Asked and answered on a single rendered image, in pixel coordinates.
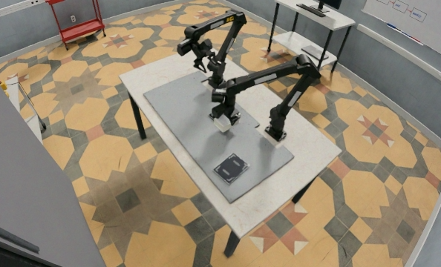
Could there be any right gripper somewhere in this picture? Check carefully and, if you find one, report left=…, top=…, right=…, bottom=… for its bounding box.
left=193, top=50, right=218, bottom=73

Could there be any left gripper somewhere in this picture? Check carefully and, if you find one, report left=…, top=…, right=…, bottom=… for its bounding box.
left=223, top=104, right=241, bottom=126

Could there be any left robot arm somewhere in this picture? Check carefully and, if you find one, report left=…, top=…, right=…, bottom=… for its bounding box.
left=212, top=54, right=321, bottom=142

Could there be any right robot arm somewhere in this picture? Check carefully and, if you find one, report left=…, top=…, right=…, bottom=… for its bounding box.
left=177, top=8, right=247, bottom=88

